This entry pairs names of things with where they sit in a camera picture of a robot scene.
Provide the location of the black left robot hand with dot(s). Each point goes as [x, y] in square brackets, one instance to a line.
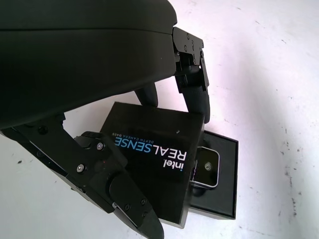
[74, 62]

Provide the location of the black RealSense box lid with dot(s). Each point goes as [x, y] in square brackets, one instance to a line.
[154, 161]

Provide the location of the small silver black camera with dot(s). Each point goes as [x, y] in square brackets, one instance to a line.
[208, 166]

